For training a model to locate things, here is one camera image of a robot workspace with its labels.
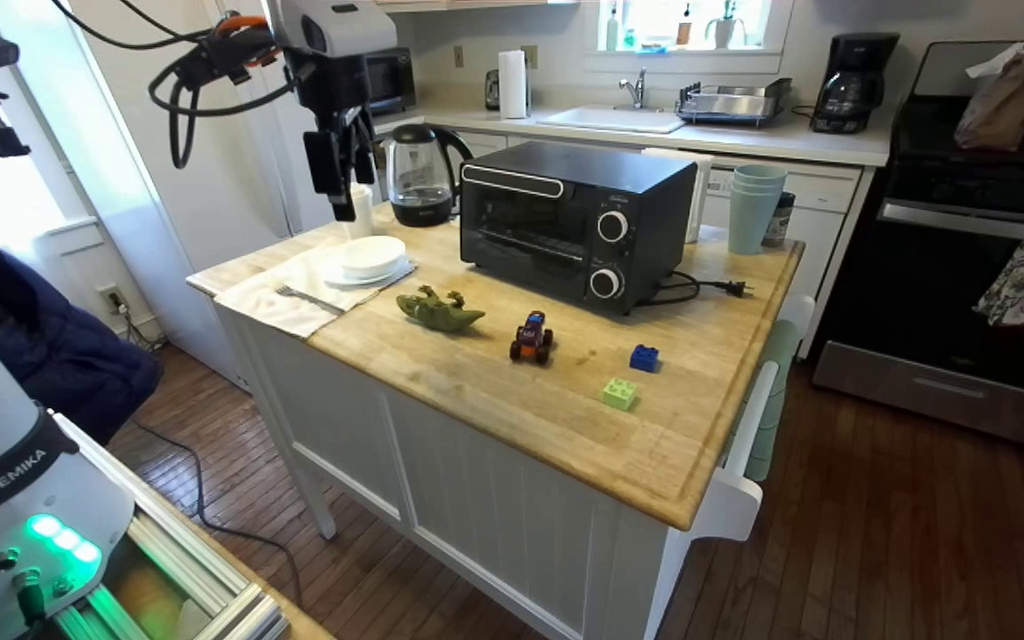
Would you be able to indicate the small potted plant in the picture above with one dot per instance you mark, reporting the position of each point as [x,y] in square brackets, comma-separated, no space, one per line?
[723,31]

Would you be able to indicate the black and steel stove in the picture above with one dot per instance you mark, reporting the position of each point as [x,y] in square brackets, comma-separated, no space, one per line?
[951,308]

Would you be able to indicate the orange and blue toy truck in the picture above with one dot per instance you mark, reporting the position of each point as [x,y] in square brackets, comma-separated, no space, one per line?
[532,343]

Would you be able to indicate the glass electric kettle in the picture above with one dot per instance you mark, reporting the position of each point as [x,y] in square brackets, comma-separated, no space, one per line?
[419,179]

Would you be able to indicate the brown paper bag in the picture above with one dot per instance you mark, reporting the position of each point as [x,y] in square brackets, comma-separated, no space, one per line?
[999,109]

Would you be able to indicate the white upper cabinet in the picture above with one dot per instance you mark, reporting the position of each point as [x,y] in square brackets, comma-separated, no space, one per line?
[477,4]

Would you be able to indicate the black microwave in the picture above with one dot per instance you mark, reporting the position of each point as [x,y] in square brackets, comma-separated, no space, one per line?
[394,81]

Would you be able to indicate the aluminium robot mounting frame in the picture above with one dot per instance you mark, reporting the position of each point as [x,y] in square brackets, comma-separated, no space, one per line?
[179,570]

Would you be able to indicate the dark blue fabric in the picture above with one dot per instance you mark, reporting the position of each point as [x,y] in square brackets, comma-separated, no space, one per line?
[49,343]

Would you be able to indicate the black coffee maker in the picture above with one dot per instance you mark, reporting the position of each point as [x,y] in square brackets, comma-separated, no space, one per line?
[854,84]

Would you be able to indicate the green toy building block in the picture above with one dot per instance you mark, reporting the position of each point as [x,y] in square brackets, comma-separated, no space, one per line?
[620,397]

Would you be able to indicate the reddish dish soap bottle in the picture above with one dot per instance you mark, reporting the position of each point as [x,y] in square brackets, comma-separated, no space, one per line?
[682,31]

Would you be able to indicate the blue toy building block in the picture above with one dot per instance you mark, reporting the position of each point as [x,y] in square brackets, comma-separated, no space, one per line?
[644,357]

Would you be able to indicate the white bowl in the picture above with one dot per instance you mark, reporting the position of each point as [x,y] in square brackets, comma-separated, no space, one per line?
[372,255]

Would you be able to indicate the black toaster oven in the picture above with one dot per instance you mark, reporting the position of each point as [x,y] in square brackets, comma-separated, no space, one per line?
[558,225]

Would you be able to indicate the dark soap dispenser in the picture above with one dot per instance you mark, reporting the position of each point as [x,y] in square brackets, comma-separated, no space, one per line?
[493,89]

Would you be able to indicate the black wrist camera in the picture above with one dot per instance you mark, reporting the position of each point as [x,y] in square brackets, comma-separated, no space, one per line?
[227,56]

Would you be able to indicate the white wooden-top kitchen island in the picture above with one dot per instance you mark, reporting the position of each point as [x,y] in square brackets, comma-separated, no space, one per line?
[512,500]

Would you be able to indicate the white kitchen sink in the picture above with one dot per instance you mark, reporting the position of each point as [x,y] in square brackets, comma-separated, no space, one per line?
[610,118]

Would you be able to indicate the white refrigerator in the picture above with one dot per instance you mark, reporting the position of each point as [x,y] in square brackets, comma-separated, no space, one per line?
[264,164]

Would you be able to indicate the stacked teal plastic cups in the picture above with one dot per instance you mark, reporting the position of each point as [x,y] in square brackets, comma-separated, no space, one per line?
[753,211]

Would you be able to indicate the white paper towel roll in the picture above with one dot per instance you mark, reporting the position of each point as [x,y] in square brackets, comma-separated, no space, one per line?
[512,84]

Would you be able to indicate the stained white cloth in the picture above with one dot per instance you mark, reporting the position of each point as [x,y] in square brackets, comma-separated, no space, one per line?
[268,302]

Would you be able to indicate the dark can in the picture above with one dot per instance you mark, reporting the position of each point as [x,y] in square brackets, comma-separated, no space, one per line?
[782,221]

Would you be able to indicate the wall power outlet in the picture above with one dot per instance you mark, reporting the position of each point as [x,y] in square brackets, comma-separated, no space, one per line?
[532,58]
[461,56]

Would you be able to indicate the white glass door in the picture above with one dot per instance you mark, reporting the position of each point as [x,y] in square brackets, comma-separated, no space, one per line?
[15,189]

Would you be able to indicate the metal sink faucet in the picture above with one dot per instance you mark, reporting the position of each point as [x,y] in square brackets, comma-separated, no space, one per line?
[633,89]

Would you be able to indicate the white paper cup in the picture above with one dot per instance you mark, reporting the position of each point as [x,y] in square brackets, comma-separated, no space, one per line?
[364,215]

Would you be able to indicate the pale green hanging towel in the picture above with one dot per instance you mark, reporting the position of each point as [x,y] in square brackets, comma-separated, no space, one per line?
[774,404]

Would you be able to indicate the green toy dinosaur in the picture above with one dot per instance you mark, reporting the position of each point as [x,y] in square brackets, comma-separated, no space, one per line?
[442,314]

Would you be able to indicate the metal fork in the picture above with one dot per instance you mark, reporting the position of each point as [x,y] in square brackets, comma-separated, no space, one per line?
[311,299]

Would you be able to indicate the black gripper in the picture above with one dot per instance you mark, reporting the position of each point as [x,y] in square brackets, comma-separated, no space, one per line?
[334,89]

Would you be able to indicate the kitchen window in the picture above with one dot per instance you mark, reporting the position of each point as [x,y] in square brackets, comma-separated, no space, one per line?
[762,23]

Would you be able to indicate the white soap bottle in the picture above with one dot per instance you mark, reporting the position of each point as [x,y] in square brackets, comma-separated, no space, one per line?
[614,31]

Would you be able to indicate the grey dish rack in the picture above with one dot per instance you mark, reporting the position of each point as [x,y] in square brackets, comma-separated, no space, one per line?
[729,105]

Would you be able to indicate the white plate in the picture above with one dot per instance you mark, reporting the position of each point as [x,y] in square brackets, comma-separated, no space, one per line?
[372,286]

